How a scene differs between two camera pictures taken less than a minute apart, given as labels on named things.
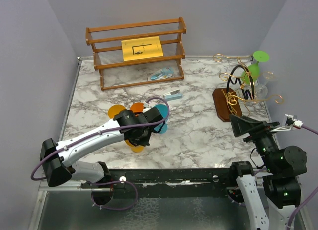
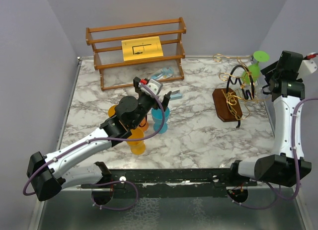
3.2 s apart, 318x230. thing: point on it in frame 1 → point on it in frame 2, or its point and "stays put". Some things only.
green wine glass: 260,56 stays put
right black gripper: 242,124 → 270,71
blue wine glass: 163,110 stays put
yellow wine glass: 114,110 stays put
